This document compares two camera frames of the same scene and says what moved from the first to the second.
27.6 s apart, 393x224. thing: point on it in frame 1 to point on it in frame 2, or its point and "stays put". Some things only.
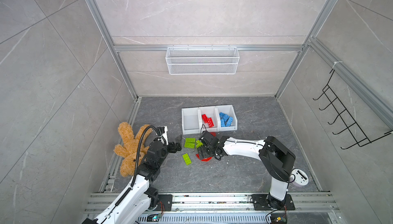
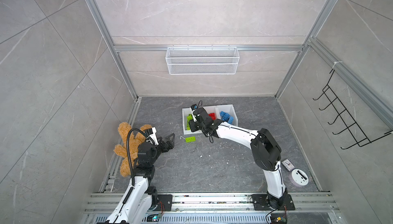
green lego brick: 190,140 stays put
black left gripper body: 173,149 to 164,149
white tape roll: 301,178 stays put
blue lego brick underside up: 229,121 stays put
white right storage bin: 227,110 stays put
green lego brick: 199,143 to 189,118
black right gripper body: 205,152 to 196,126
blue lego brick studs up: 223,115 stays put
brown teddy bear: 129,151 stays put
